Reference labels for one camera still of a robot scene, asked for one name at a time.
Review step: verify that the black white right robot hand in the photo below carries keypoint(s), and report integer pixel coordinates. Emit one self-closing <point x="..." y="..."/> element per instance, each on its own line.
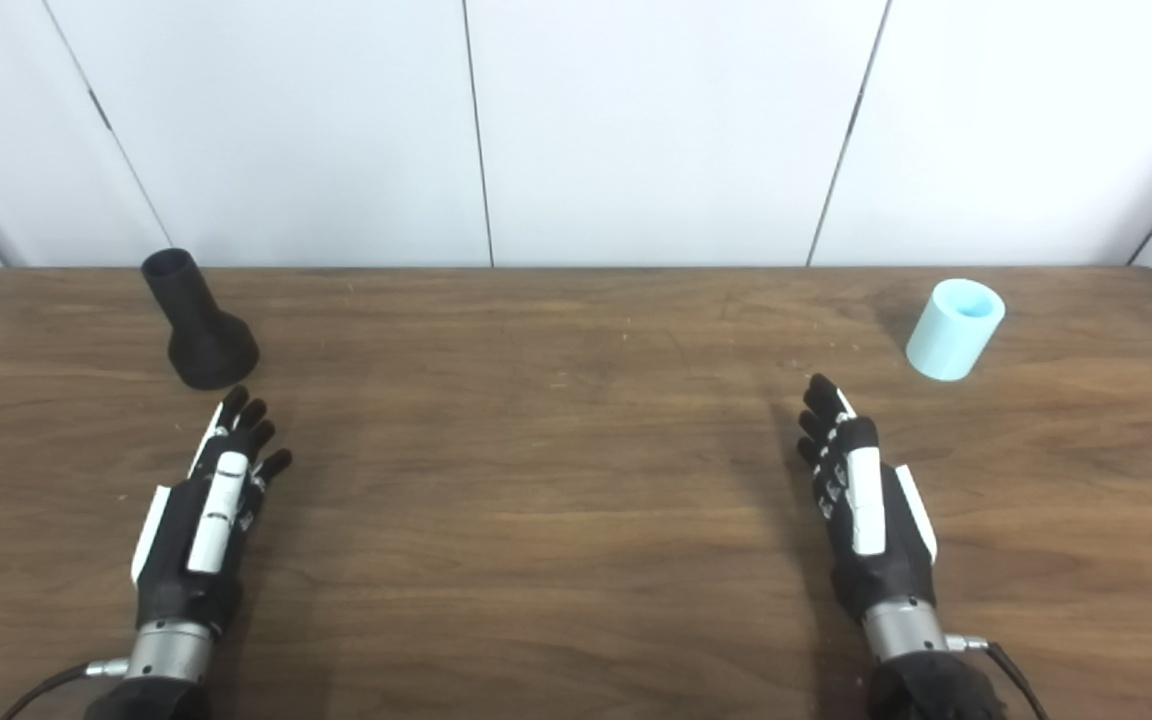
<point x="896" y="560"/>

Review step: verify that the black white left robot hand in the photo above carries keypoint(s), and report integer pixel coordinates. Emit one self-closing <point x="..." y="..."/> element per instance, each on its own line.
<point x="176" y="545"/>

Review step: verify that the black funnel-shaped nozzle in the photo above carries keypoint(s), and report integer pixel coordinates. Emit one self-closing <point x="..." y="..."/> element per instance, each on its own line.
<point x="204" y="345"/>

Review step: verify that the light blue cylinder cup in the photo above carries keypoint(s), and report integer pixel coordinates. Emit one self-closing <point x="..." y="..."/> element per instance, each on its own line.
<point x="948" y="340"/>

